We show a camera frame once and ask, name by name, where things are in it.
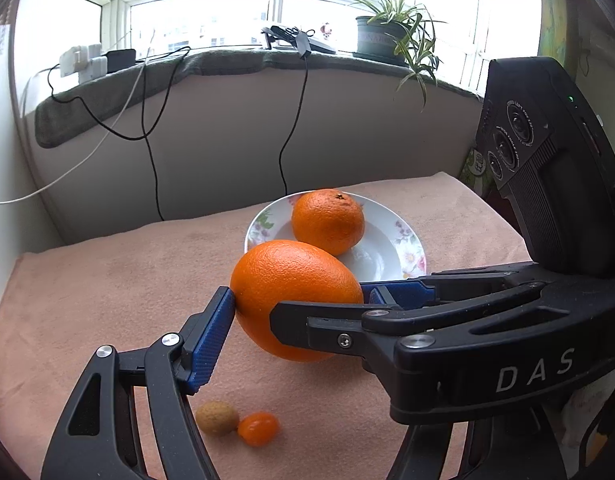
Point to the white floral plate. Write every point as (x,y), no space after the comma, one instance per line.
(372,260)

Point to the peach blanket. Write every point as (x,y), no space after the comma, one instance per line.
(112,285)

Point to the potted spider plant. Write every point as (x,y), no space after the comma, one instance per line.
(377,40)

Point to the black electronic device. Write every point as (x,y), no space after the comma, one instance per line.
(282,35)

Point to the white window frame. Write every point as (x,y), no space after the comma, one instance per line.
(279,15)

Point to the mandarin orange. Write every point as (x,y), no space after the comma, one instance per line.
(327,220)

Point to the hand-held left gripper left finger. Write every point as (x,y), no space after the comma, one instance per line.
(212,340)

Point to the large orange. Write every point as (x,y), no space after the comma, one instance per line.
(287,285)

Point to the small orange kumquat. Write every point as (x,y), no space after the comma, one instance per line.
(257,429)

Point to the small brown round fruit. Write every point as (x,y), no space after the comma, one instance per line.
(215,417)

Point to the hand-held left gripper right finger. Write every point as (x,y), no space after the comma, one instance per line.
(437,455)

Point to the green white packet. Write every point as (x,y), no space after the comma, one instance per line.
(475,170)

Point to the red white ornament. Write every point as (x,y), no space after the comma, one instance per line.
(327,30)

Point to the black power adapter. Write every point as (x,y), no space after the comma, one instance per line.
(121,60)

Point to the white power strip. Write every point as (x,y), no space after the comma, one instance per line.
(82,62)

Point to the person's right hand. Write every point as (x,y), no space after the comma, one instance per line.
(582,415)

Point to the grey windowsill mat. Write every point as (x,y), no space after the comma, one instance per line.
(212,62)

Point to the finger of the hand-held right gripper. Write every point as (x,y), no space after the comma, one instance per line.
(317,320)
(402,292)

